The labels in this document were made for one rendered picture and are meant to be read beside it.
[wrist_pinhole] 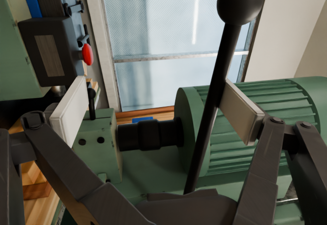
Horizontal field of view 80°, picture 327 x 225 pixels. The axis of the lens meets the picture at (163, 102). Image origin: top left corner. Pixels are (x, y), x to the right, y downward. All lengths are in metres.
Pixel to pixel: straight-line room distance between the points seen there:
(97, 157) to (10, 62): 0.20
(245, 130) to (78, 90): 0.13
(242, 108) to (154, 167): 0.31
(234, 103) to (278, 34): 1.98
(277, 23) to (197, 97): 1.80
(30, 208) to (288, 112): 0.41
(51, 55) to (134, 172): 0.28
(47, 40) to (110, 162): 0.23
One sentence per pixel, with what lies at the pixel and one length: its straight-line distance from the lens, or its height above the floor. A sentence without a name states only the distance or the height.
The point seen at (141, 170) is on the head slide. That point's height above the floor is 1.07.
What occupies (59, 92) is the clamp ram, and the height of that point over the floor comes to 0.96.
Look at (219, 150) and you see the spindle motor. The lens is 0.34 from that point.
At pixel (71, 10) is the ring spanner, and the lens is 0.32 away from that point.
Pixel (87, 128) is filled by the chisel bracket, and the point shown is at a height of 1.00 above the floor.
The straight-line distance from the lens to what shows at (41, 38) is 0.27.
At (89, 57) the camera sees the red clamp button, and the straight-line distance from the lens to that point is 0.29.
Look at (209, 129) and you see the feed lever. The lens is 0.21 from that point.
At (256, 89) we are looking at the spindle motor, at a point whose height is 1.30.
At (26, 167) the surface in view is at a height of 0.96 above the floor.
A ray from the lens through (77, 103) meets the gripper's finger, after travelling 0.17.
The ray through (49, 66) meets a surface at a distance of 0.28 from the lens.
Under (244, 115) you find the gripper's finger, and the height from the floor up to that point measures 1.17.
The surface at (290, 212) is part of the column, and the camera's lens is 0.56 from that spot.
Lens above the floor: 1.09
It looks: 6 degrees up
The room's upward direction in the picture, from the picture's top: 85 degrees clockwise
